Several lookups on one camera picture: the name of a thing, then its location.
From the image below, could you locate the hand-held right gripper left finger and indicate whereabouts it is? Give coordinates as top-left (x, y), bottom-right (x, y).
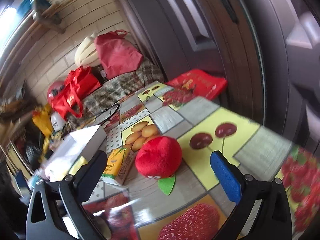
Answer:
top-left (25, 150), bottom-right (108, 240)

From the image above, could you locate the red ball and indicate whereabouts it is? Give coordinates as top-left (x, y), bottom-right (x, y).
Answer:
top-left (47, 81), bottom-right (66, 103)

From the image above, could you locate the black wire loop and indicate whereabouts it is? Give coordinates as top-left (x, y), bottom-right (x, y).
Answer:
top-left (96, 104), bottom-right (121, 126)

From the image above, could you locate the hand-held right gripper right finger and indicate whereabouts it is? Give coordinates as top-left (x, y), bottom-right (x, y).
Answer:
top-left (210, 151), bottom-right (293, 240)

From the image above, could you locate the plaid blanket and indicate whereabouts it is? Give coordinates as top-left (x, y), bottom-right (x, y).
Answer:
top-left (66, 60), bottom-right (166, 131)

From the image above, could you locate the silver door handle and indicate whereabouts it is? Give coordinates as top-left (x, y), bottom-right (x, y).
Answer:
top-left (286, 12), bottom-right (320, 50)

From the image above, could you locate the red plush apple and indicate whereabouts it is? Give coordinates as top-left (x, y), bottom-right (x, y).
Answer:
top-left (135, 135), bottom-right (182, 195)

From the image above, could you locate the yellow tissue packet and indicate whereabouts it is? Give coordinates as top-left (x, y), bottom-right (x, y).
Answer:
top-left (101, 147), bottom-right (137, 186)

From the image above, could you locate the red tote bag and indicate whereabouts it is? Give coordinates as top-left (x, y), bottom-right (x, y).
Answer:
top-left (51, 66), bottom-right (102, 120)

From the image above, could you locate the dark red bag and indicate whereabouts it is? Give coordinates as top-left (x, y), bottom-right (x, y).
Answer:
top-left (94, 29), bottom-right (144, 79)

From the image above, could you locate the white box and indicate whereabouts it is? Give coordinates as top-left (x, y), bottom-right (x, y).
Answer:
top-left (41, 124), bottom-right (107, 178)

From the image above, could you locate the yellow bag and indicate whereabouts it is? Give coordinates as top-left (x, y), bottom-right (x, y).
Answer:
top-left (32, 104), bottom-right (54, 136)

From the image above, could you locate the grey door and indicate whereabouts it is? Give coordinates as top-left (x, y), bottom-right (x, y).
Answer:
top-left (117, 0), bottom-right (320, 160)

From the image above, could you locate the fruit print tablecloth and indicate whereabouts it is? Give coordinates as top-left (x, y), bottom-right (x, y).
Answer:
top-left (82, 81), bottom-right (320, 240)

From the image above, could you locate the red plastic bag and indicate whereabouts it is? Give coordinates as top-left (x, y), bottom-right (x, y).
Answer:
top-left (165, 69), bottom-right (228, 101)

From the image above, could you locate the small white bag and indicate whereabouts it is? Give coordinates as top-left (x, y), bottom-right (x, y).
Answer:
top-left (51, 112), bottom-right (67, 132)

